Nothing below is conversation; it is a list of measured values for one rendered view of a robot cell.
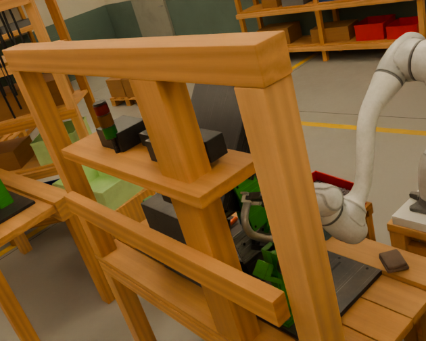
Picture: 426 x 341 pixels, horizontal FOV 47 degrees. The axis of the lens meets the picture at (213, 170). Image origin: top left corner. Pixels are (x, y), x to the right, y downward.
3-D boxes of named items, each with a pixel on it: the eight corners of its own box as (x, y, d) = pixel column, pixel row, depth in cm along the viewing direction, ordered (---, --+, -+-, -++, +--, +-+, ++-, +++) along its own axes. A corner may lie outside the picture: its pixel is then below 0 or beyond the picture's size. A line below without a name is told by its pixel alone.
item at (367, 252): (200, 204, 293) (193, 183, 286) (456, 297, 181) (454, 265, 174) (182, 216, 285) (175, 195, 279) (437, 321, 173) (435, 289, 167)
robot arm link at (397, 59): (366, 65, 163) (401, 68, 153) (393, 22, 166) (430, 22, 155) (382, 89, 171) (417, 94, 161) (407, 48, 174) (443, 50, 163)
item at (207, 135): (197, 145, 159) (191, 126, 156) (228, 152, 148) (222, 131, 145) (180, 155, 155) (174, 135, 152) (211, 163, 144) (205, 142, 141)
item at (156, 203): (195, 244, 229) (173, 182, 215) (239, 265, 207) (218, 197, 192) (164, 267, 220) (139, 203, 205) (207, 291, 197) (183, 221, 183)
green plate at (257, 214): (260, 216, 208) (240, 172, 203) (274, 217, 201) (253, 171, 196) (241, 231, 202) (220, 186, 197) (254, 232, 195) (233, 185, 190)
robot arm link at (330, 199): (283, 205, 157) (310, 226, 162) (319, 205, 144) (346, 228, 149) (296, 176, 160) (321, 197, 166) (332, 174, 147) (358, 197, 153)
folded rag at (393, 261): (378, 258, 188) (377, 252, 187) (399, 253, 187) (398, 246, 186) (387, 274, 179) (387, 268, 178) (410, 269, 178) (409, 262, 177)
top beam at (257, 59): (30, 63, 215) (21, 42, 211) (293, 72, 103) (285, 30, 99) (10, 70, 210) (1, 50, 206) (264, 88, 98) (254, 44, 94)
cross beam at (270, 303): (80, 206, 231) (72, 190, 227) (291, 316, 134) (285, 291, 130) (70, 212, 229) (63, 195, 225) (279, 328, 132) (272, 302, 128)
